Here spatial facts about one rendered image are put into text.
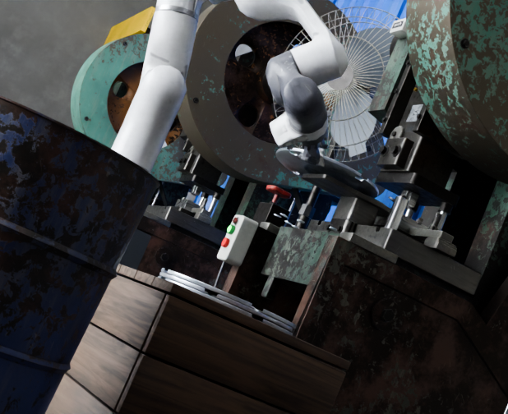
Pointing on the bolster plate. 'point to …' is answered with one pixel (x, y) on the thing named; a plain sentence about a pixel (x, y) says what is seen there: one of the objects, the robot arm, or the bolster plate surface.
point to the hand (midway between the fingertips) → (319, 155)
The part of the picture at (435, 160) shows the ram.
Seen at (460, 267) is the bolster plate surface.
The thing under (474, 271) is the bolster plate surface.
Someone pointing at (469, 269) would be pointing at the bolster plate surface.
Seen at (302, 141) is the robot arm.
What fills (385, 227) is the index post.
